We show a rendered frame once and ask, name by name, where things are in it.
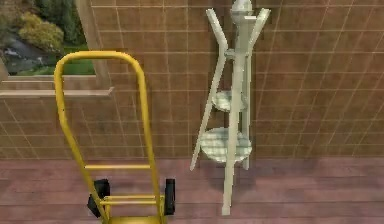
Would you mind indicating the yellow hand truck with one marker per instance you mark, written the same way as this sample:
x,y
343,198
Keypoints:
x,y
143,100

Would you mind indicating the white tripod shelf stand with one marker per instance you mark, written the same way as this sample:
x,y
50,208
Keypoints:
x,y
237,83

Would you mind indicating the window with garden view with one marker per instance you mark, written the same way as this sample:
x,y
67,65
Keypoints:
x,y
40,36

